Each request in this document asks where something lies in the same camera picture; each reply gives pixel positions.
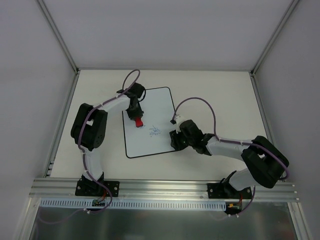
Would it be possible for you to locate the white slotted cable duct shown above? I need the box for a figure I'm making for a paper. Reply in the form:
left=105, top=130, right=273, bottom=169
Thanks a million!
left=39, top=198, right=227, bottom=212

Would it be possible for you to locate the white whiteboard black frame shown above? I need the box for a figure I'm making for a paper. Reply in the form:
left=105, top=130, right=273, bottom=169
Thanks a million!
left=122, top=86, right=176, bottom=159

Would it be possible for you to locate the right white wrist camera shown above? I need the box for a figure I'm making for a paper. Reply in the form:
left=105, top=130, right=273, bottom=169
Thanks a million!
left=170, top=115, right=186, bottom=126

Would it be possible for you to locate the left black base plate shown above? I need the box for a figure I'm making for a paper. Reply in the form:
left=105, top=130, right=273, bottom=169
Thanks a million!
left=75, top=178, right=120, bottom=197

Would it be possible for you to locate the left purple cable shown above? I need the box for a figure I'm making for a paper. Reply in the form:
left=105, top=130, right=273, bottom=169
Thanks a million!
left=39, top=69, right=141, bottom=224

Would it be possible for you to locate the aluminium frame post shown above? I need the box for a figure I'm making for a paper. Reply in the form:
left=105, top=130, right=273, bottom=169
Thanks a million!
left=250, top=0, right=301, bottom=76
left=35, top=0, right=79, bottom=74

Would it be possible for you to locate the aluminium mounting rail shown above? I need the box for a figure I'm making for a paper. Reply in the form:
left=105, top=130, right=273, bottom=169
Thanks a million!
left=29, top=177, right=300, bottom=203

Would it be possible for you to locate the right aluminium frame post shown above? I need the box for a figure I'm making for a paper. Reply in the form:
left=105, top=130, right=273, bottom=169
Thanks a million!
left=250, top=0, right=301, bottom=76

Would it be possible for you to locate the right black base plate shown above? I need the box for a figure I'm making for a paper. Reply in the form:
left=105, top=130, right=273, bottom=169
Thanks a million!
left=206, top=183, right=253, bottom=200

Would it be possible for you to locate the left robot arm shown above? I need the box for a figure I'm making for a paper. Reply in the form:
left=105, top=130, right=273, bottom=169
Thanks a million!
left=70, top=83, right=146, bottom=197

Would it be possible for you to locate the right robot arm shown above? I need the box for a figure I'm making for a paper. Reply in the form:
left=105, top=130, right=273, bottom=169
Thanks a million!
left=169, top=118, right=290, bottom=199

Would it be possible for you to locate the red whiteboard eraser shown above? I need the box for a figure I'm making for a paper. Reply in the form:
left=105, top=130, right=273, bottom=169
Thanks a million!
left=134, top=117, right=144, bottom=128

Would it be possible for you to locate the left aluminium frame post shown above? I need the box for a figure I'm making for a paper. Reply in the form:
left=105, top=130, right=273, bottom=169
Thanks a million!
left=35, top=0, right=79, bottom=74

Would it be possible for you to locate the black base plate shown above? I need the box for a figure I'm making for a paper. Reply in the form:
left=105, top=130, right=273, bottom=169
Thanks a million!
left=206, top=183, right=253, bottom=200
left=75, top=178, right=120, bottom=197

